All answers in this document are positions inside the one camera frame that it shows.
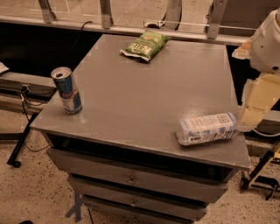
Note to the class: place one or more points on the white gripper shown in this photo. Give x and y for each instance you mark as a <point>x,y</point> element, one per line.
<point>267,48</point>

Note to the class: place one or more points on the redbull can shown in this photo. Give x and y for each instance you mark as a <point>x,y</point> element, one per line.
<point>68,90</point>

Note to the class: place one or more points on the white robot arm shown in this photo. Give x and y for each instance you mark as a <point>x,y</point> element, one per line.
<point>263,52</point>

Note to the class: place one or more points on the green jalapeno chip bag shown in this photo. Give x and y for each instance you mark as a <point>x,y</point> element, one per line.
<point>146,46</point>

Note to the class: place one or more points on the white blue plastic bottle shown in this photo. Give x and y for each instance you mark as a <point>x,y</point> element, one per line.
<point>207,128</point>

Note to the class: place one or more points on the black yellow stand base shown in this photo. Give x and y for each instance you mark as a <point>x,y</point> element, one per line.
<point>271,156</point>

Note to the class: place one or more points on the middle grey drawer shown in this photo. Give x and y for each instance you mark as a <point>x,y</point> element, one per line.
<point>140,200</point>

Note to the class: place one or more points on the grey drawer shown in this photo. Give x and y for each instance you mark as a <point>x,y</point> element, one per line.
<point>138,176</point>
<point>136,214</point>
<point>140,200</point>

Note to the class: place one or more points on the grey drawer cabinet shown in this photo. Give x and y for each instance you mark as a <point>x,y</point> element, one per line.
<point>131,111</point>

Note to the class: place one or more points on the top grey drawer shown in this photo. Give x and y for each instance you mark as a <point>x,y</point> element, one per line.
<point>138,176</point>

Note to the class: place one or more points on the bottom grey drawer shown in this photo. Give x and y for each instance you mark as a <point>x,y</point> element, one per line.
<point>136,214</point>

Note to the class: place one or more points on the black stand leg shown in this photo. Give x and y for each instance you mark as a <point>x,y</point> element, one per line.
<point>13,156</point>

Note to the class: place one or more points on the metal railing frame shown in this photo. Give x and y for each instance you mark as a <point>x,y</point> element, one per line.
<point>228,22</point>

